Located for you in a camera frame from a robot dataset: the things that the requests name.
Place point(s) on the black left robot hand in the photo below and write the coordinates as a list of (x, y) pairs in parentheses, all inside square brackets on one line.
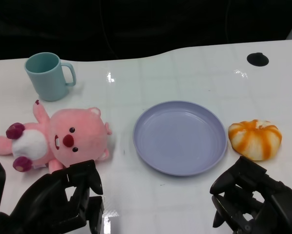
[(53, 195)]

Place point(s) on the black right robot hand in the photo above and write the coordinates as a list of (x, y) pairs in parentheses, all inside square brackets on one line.
[(270, 200)]

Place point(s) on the pink plush doll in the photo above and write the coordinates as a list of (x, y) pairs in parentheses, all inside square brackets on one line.
[(70, 131)]

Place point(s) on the purple plastic plate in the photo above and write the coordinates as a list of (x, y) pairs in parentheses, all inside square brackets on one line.
[(180, 136)]

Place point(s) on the orange white bun toy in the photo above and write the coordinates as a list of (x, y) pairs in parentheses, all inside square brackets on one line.
[(253, 141)]

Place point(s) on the teal plastic mug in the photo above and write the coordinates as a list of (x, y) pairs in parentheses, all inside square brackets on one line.
[(50, 83)]

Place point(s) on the black round table grommet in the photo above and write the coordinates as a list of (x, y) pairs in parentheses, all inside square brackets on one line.
[(256, 59)]

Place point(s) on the black backdrop curtain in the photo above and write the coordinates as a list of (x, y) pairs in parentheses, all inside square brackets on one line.
[(145, 22)]

